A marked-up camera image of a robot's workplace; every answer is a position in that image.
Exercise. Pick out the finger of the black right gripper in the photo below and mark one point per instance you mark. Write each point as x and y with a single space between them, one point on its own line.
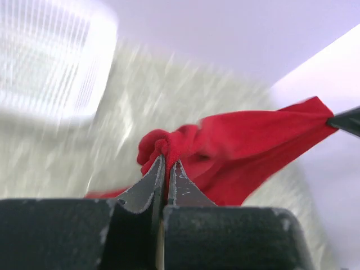
348 121

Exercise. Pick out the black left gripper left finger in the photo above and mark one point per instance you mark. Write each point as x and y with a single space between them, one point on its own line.
117 233

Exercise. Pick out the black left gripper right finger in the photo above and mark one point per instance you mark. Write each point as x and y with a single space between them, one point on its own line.
201 235

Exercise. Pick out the red t shirt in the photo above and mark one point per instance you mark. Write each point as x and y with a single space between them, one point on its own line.
228 156

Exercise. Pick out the white plastic basket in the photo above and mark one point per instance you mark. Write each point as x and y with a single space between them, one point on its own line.
55 56

